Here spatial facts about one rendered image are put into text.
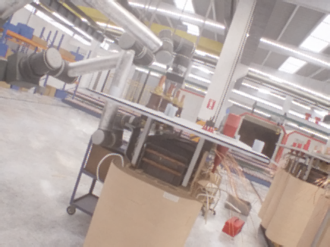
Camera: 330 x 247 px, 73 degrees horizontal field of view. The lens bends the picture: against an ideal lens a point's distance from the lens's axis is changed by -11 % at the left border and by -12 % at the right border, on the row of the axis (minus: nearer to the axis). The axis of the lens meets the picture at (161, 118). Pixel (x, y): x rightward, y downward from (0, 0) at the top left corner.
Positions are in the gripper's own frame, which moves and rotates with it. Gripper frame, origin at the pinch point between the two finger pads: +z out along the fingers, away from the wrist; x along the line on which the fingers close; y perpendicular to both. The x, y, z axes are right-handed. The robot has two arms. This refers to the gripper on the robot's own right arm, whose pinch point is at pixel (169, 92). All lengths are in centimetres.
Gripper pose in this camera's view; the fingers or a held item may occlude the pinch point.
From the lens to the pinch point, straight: 171.7
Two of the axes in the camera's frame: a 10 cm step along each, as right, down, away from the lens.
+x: -9.2, -3.5, 1.6
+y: 1.6, 0.2, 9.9
